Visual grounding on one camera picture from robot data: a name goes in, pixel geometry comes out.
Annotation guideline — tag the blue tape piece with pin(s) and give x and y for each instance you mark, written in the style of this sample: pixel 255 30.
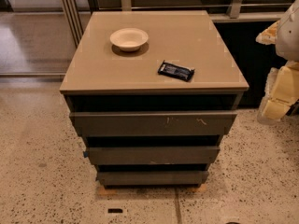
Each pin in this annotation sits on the blue tape piece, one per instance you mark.
pixel 85 154

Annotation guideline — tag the grey drawer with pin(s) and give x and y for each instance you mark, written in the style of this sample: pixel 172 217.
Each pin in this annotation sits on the grey drawer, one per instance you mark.
pixel 151 155
pixel 188 123
pixel 152 178

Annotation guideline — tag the grey three-drawer cabinet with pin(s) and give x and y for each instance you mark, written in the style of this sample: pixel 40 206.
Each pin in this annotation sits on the grey three-drawer cabinet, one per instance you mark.
pixel 102 78

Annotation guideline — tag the black snack bar wrapper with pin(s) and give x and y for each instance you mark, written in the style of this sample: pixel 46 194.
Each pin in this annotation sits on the black snack bar wrapper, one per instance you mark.
pixel 175 71

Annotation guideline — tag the grey top drawer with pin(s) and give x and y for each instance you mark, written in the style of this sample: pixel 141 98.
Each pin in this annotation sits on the grey top drawer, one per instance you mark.
pixel 188 123

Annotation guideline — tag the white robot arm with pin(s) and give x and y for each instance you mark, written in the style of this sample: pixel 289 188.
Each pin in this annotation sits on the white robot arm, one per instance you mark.
pixel 287 44

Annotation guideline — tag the white ceramic bowl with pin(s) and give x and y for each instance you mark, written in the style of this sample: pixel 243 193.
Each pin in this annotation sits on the white ceramic bowl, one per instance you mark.
pixel 129 39

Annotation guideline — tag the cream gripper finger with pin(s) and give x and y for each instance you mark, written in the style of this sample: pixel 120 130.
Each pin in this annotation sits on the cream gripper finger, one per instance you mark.
pixel 269 35
pixel 281 91

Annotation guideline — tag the grey bottom drawer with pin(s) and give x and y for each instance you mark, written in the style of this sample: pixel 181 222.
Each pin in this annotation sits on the grey bottom drawer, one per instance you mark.
pixel 152 178

